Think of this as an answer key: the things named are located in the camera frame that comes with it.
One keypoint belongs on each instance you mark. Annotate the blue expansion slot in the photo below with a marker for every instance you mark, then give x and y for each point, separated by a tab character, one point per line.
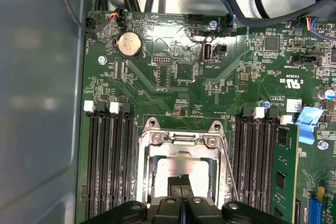
313	211

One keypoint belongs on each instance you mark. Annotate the green motherboard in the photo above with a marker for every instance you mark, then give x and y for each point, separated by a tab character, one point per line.
223	98

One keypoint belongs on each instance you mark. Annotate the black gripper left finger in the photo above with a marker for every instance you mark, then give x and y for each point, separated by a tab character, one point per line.
168	211

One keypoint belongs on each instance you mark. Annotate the metal socket cover frame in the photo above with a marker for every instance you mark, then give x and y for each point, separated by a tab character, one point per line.
168	150

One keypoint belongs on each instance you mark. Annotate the internal USB port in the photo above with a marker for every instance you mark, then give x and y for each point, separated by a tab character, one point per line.
206	52

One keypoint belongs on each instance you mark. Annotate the silver CPU plate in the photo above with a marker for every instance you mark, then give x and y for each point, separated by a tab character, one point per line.
170	167

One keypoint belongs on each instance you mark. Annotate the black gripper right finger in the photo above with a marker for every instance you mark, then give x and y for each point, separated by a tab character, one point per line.
199	211

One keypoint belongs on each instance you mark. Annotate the blue plastic clip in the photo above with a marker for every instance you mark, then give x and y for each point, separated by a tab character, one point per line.
307	127

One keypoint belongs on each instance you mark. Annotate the blue top capacitor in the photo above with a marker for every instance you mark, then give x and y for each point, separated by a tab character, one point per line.
266	104
328	94

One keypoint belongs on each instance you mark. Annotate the green RAM stick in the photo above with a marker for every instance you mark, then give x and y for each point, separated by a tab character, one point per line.
284	169

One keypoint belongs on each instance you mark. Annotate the thin metal locking lever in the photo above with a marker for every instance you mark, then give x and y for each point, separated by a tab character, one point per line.
139	150
231	169

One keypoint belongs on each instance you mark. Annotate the silver coin battery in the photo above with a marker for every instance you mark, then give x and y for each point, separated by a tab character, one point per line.
129	43

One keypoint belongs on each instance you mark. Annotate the CPU socket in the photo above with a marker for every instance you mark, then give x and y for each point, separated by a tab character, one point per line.
214	132

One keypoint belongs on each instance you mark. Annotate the silver board screw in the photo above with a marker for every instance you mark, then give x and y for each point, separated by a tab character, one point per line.
211	24
102	60
323	145

